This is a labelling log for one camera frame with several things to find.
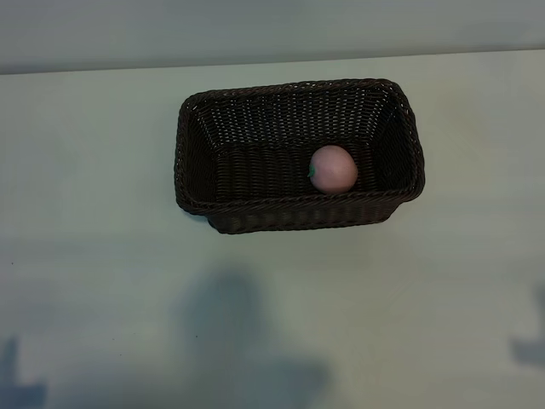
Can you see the dark brown wicker basket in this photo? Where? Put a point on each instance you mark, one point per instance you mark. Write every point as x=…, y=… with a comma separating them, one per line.
x=255, y=183

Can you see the pink peach with green stem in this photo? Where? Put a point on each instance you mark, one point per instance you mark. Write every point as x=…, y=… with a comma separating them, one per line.
x=334, y=170

